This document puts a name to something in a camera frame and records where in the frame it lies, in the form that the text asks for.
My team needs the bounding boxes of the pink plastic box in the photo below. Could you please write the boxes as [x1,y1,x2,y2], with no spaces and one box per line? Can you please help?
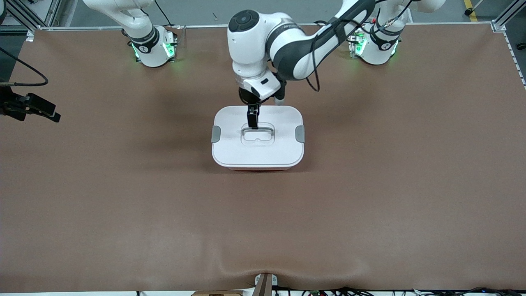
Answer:
[224,164,294,171]

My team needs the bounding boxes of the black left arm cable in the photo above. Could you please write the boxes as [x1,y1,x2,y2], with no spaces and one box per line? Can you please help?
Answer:
[306,0,411,92]

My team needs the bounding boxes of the brown table mat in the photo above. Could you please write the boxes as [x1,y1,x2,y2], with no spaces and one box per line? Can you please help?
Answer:
[0,23,526,293]

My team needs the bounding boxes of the front camera mounting bracket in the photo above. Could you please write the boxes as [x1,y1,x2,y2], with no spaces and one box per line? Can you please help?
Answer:
[254,273,278,296]

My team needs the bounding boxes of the white box lid grey latches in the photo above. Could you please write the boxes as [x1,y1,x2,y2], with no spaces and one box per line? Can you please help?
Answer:
[211,106,306,168]

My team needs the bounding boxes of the cardboard piece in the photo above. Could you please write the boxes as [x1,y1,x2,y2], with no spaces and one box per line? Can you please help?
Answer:
[192,290,244,296]

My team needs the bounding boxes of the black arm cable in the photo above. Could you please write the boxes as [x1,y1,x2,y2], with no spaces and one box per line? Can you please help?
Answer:
[306,0,411,92]
[0,47,49,87]

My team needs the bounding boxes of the aluminium frame profile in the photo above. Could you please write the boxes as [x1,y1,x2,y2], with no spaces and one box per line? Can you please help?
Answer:
[0,0,62,34]
[491,0,526,32]

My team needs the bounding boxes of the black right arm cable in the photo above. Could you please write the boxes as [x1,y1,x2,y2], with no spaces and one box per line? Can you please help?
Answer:
[0,47,49,87]

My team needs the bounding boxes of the thin metal stand leg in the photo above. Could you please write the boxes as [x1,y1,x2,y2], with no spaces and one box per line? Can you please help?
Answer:
[464,0,484,16]

